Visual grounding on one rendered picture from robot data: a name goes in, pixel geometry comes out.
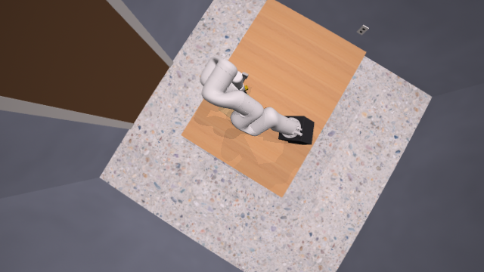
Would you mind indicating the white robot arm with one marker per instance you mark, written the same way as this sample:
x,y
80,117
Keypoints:
x,y
221,90

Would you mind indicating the tan mat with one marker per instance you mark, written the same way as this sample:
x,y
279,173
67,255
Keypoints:
x,y
226,111

